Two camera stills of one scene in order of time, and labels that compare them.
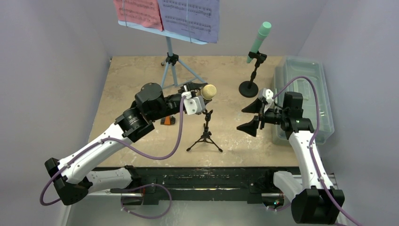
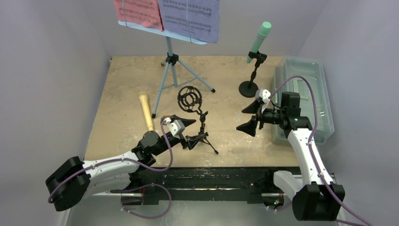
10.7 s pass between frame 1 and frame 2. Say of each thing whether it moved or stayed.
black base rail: stayed
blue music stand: stayed
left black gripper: moved
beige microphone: moved
